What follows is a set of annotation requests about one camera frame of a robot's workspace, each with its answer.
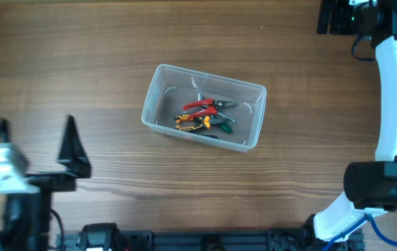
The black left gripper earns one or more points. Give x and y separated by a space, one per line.
72 157

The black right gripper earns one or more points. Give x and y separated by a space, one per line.
340 8

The green handled screwdriver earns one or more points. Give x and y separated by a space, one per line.
226 128

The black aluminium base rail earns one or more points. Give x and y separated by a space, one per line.
266 240

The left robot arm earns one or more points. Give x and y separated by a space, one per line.
24 234

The black red precision screwdriver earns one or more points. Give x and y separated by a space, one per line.
211 136

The red handled snips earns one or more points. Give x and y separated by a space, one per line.
209 107

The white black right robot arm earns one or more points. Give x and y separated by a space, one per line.
369 188

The clear plastic container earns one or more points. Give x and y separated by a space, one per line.
173 87

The orange black pliers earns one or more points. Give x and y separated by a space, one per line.
186 124

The silver socket wrench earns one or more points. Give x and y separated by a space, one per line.
203 107

